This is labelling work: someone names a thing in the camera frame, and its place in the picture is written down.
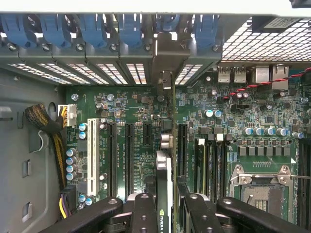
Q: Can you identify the long black expansion slot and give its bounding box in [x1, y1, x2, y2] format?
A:
[124, 122, 135, 195]
[108, 122, 118, 198]
[178, 123, 188, 177]

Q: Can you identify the CPU socket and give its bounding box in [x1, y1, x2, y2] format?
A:
[229, 164, 298, 219]

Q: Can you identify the white expansion slot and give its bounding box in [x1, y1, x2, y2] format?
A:
[86, 118, 101, 197]

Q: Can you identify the short black expansion slot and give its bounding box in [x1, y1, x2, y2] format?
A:
[142, 123, 153, 147]

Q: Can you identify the green motherboard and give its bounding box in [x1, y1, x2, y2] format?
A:
[64, 65, 311, 226]

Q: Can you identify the white power connector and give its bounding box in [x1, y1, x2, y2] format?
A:
[57, 103, 78, 129]

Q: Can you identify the open black PC case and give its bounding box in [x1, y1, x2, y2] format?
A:
[0, 0, 311, 233]

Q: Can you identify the blue card retention clip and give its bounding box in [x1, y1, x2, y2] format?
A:
[117, 14, 143, 49]
[0, 13, 37, 49]
[38, 14, 73, 49]
[78, 14, 109, 49]
[193, 14, 224, 50]
[155, 14, 181, 33]

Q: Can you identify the braided yellow black wire bundle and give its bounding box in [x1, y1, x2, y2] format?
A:
[24, 103, 73, 219]

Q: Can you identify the red black twisted wire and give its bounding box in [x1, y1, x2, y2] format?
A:
[222, 67, 311, 100]

